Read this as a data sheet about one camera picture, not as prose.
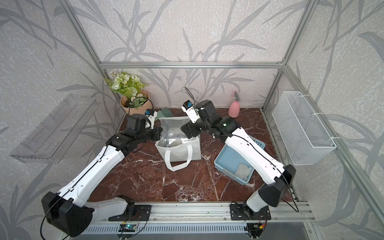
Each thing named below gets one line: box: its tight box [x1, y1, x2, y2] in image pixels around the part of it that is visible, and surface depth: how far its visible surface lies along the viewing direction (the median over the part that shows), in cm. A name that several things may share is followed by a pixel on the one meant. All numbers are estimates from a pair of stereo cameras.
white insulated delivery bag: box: [154, 116, 202, 172], surface depth 77 cm
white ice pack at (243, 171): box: [234, 163, 252, 181], surface depth 86 cm
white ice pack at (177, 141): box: [168, 137, 183, 148], surface depth 98 cm
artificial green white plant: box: [104, 72, 147, 109], surface depth 96 cm
